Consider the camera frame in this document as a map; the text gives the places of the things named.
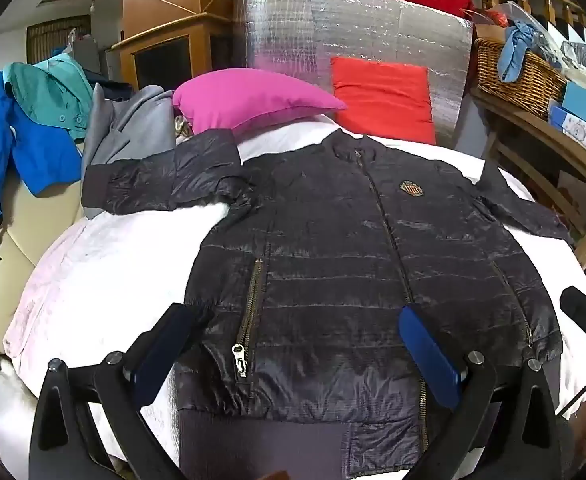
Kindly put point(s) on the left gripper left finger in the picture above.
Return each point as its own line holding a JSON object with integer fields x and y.
{"x": 65, "y": 442}

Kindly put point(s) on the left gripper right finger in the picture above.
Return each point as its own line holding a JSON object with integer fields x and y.
{"x": 513, "y": 402}

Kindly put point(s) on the black puffer jacket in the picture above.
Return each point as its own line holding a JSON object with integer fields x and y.
{"x": 300, "y": 366}

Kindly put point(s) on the wooden shelf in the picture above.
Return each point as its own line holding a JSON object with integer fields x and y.
{"x": 552, "y": 164}

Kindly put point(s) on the white pink fleece blanket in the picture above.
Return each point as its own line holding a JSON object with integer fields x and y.
{"x": 110, "y": 278}

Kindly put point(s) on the cream sofa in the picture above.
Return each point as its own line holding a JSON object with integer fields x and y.
{"x": 31, "y": 224}

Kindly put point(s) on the wicker basket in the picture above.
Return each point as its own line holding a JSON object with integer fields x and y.
{"x": 537, "y": 85}

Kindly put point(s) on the blue jacket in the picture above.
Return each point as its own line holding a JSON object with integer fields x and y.
{"x": 42, "y": 155}

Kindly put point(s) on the grey coat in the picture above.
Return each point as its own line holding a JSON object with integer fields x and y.
{"x": 136, "y": 128}

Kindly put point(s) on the light blue cloth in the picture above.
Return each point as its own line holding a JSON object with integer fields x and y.
{"x": 521, "y": 37}

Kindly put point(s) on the red pillow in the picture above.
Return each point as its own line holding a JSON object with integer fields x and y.
{"x": 391, "y": 100}

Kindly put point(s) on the teal jacket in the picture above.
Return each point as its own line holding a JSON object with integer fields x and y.
{"x": 53, "y": 93}

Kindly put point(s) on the pink pillow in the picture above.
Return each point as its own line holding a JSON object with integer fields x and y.
{"x": 247, "y": 99}

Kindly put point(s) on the wooden cabinet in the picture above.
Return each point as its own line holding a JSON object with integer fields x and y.
{"x": 167, "y": 42}

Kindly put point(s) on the silver insulation foil panel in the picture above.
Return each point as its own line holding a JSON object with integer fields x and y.
{"x": 299, "y": 38}

